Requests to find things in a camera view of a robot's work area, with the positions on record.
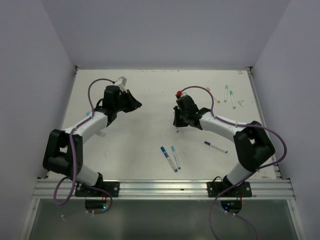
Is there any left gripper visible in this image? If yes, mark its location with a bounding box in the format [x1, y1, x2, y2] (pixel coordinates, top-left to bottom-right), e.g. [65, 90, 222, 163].
[114, 89, 141, 113]

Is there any peach capped marker pen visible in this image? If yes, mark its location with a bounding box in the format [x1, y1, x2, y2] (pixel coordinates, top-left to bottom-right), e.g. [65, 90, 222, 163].
[206, 87, 220, 104]

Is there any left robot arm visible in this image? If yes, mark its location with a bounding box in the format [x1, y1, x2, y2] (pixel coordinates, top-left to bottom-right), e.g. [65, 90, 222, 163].
[42, 84, 142, 197]

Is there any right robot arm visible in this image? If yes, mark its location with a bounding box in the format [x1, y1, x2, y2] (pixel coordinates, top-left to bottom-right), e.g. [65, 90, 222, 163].
[173, 91, 275, 197]

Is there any light blue capped marker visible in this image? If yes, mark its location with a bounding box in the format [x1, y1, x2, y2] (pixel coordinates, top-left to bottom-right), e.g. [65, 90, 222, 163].
[171, 145, 181, 170]

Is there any dark blue capped marker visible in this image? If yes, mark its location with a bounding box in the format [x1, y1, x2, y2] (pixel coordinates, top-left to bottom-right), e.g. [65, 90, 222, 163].
[160, 146, 178, 172]

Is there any green capped marker left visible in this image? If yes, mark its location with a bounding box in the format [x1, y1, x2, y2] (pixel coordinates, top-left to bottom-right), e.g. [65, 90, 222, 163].
[223, 85, 229, 103]

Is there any green capped marker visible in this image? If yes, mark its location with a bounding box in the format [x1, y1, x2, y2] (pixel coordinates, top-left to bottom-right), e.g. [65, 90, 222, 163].
[229, 90, 236, 109]
[223, 85, 229, 103]

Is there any green capped marker right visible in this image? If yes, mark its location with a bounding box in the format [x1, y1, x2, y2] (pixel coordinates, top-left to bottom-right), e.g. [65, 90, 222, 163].
[229, 90, 236, 109]

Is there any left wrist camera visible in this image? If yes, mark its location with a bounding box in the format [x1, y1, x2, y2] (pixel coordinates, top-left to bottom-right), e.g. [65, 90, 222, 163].
[113, 76, 127, 92]

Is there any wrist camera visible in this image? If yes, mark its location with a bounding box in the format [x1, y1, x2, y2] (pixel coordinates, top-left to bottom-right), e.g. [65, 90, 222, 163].
[113, 76, 127, 92]
[175, 90, 187, 99]

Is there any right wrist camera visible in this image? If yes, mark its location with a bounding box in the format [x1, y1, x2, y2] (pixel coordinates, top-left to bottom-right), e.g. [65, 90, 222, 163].
[175, 90, 187, 99]

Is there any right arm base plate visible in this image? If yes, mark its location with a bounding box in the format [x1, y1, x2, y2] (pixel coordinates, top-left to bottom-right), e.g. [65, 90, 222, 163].
[206, 177, 253, 198]

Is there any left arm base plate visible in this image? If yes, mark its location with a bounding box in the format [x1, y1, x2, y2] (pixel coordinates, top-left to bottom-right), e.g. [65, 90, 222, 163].
[75, 181, 120, 198]

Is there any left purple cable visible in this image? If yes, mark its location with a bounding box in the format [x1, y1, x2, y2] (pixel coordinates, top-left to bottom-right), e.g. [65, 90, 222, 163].
[53, 77, 116, 215]

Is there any aluminium rail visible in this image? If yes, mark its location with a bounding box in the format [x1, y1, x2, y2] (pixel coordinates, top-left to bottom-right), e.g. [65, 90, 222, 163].
[31, 177, 297, 201]

